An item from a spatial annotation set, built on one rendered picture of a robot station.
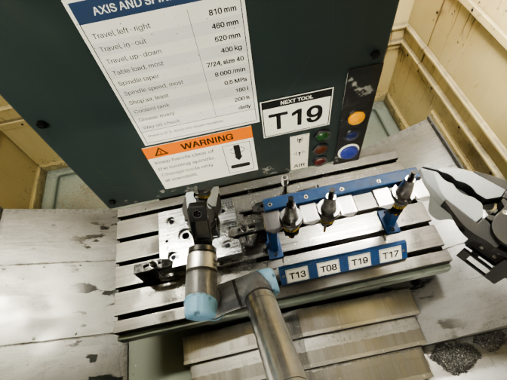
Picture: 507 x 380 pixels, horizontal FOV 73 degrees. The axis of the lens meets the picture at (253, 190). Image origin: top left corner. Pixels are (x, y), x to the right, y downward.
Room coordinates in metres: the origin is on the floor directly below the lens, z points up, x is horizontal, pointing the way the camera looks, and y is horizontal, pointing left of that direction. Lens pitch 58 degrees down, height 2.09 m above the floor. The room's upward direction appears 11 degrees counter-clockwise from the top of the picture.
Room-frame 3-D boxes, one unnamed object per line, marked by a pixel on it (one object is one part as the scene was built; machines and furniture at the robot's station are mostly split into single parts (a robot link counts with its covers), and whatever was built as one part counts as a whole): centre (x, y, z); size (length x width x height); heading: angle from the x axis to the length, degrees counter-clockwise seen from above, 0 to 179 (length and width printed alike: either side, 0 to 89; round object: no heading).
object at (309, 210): (0.44, -0.15, 1.21); 0.07 x 0.05 x 0.01; 1
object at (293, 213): (0.44, -0.09, 1.26); 0.04 x 0.04 x 0.07
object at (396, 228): (0.50, -0.47, 1.05); 0.10 x 0.05 x 0.30; 1
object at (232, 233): (0.53, 0.05, 0.97); 0.13 x 0.03 x 0.15; 91
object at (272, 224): (0.44, -0.04, 1.21); 0.07 x 0.05 x 0.01; 1
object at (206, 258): (0.32, 0.16, 1.30); 0.08 x 0.05 x 0.08; 83
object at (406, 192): (0.45, -0.42, 1.26); 0.04 x 0.04 x 0.07
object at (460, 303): (0.54, -0.52, 0.75); 0.89 x 0.70 x 0.26; 1
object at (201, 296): (0.25, 0.17, 1.30); 0.11 x 0.08 x 0.09; 173
